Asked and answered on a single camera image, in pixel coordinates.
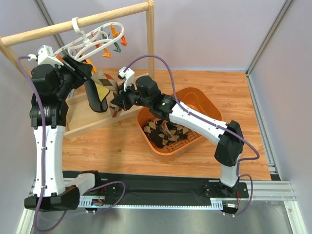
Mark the black sock yellow trim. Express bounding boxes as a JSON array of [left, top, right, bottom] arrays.
[[84, 79, 110, 113]]

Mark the orange brown argyle sock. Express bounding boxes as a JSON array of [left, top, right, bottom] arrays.
[[161, 120, 179, 141]]

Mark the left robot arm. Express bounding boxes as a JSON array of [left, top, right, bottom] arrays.
[[24, 55, 98, 212]]

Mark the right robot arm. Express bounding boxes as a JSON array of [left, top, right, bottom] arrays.
[[112, 75, 244, 195]]

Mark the white round clip hanger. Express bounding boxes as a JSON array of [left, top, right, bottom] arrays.
[[54, 17, 127, 62]]

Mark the orange plastic basket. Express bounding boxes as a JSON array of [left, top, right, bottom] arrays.
[[136, 87, 223, 159]]

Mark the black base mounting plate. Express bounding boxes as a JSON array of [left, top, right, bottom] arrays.
[[73, 170, 250, 206]]

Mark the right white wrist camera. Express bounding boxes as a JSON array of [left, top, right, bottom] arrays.
[[118, 67, 135, 92]]

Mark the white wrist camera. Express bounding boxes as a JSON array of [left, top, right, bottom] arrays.
[[118, 67, 135, 92], [28, 45, 64, 67]]

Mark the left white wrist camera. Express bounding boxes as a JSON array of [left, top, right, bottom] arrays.
[[28, 45, 64, 67]]

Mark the wooden drying rack frame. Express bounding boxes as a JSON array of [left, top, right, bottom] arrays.
[[0, 0, 155, 139]]

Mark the aluminium slotted rail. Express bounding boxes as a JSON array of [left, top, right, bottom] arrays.
[[29, 177, 297, 211]]

